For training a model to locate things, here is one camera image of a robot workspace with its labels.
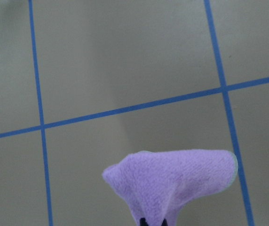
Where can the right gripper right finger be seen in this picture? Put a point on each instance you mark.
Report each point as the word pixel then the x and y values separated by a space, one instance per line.
pixel 164 222

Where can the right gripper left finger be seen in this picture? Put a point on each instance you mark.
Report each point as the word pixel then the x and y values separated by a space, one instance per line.
pixel 143 222

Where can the purple cloth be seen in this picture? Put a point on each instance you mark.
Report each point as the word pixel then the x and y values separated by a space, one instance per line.
pixel 156 186

